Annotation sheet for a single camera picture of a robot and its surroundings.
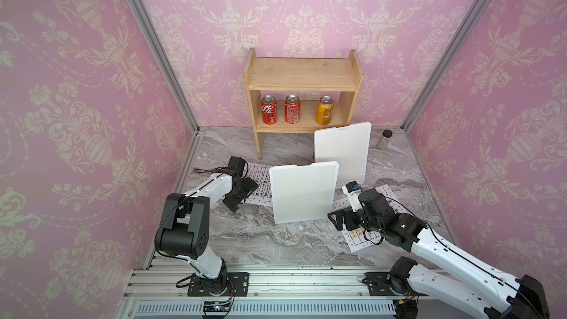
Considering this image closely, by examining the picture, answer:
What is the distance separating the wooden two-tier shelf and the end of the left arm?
0.19 m

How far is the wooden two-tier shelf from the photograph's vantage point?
0.77 metres

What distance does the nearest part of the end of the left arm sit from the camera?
77 centimetres
